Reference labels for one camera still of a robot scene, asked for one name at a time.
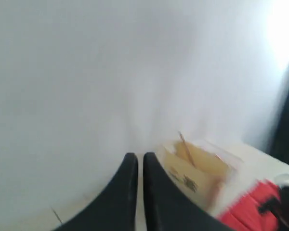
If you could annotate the open cardboard box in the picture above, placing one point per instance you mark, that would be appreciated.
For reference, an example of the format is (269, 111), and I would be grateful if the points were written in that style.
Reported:
(200, 169)

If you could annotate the red bag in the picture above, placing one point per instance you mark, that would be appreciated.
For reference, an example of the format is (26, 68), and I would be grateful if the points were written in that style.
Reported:
(243, 215)

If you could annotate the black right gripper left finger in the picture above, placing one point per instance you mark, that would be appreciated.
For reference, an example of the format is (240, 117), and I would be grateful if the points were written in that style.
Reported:
(114, 209)

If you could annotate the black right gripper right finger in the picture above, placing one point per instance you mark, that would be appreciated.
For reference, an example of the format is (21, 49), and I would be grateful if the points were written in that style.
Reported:
(167, 208)

